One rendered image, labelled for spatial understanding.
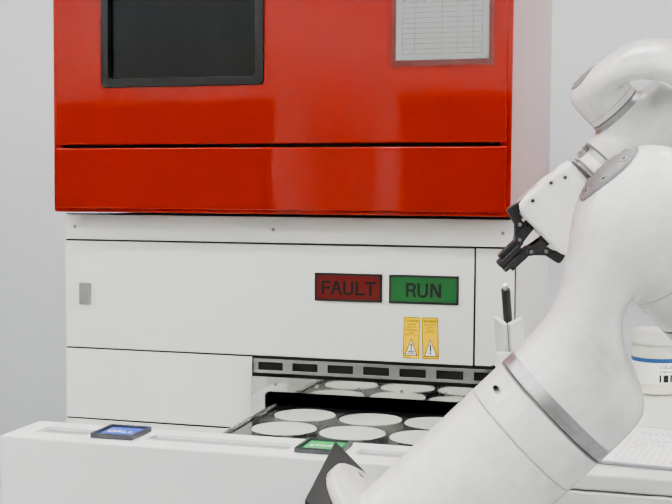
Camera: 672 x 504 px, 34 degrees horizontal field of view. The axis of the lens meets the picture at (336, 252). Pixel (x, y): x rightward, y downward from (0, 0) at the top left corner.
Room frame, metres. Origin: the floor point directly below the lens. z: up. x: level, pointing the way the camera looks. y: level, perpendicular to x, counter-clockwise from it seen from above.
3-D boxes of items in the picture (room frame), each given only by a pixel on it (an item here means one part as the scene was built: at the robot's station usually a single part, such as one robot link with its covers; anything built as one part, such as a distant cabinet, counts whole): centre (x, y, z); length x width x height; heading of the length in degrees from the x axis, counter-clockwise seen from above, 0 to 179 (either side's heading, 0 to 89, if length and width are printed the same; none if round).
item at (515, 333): (1.47, -0.23, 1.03); 0.06 x 0.04 x 0.13; 164
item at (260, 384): (1.85, -0.07, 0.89); 0.44 x 0.02 x 0.10; 74
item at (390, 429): (1.64, -0.03, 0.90); 0.34 x 0.34 x 0.01; 74
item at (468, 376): (1.85, -0.07, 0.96); 0.44 x 0.01 x 0.02; 74
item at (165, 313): (1.91, 0.10, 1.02); 0.82 x 0.03 x 0.40; 74
